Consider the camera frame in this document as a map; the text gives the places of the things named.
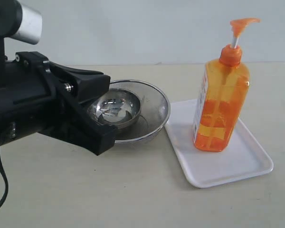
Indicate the orange dish soap pump bottle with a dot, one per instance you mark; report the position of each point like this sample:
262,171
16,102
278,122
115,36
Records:
223,90

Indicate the small stainless steel bowl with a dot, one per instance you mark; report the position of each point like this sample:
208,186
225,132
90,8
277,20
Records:
118,107

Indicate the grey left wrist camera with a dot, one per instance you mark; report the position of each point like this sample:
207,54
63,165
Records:
30,28

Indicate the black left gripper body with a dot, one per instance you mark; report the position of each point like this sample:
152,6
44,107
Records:
29,92

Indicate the steel mesh strainer basket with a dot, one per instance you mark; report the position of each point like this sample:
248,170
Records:
154,115

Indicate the white rectangular plastic tray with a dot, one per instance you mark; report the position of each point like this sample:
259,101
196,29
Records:
243,158

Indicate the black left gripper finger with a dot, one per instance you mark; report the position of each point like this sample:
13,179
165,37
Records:
87,85
81,130

